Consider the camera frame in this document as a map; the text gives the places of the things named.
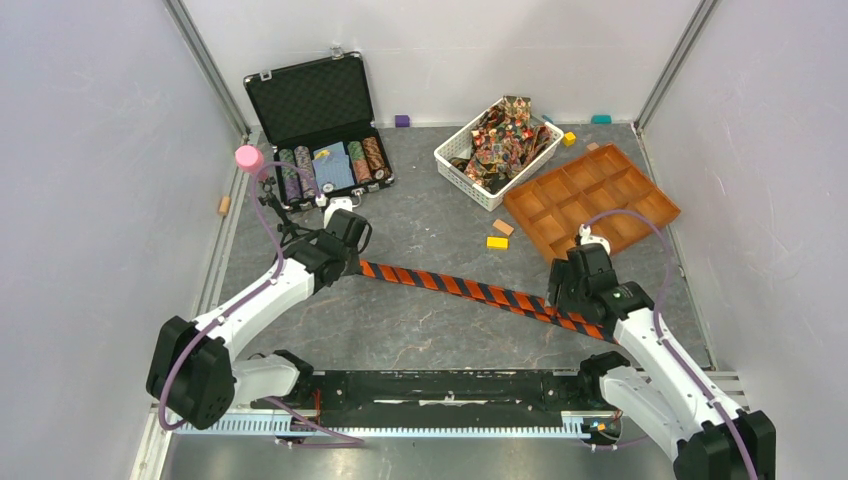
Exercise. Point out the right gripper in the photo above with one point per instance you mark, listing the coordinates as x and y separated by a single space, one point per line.
560 274

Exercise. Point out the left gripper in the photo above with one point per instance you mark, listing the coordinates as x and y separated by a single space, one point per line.
354 264

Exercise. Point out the orange navy striped tie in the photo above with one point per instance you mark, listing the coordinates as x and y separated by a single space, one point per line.
517 302

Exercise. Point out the white plastic basket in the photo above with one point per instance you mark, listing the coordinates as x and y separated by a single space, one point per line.
460 145

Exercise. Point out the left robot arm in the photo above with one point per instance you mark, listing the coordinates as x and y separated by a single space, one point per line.
196 373

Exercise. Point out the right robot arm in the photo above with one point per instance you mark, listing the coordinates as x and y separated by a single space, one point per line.
704 432

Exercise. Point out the patterned colourful ties pile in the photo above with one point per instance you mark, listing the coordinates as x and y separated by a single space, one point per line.
504 142

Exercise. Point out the wooden compartment tray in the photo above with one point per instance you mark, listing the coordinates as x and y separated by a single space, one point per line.
550 208

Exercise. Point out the brown wooden block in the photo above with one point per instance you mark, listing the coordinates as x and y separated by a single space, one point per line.
503 227

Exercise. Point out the yellow block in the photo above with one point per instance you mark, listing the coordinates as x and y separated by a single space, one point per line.
497 243

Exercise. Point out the cork piece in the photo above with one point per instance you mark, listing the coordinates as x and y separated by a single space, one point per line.
224 205

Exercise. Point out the pink microphone on tripod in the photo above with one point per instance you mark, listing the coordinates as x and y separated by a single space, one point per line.
251 160

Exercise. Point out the black poker chip case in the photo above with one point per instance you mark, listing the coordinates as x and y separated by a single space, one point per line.
319 115

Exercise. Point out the small yellow cube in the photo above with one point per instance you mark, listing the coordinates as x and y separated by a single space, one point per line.
569 139

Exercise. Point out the purple block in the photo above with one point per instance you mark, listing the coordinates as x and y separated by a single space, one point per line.
402 121

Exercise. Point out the teal block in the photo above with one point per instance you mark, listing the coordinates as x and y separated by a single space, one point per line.
601 119

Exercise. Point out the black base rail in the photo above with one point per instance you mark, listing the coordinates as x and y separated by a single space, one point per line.
445 398

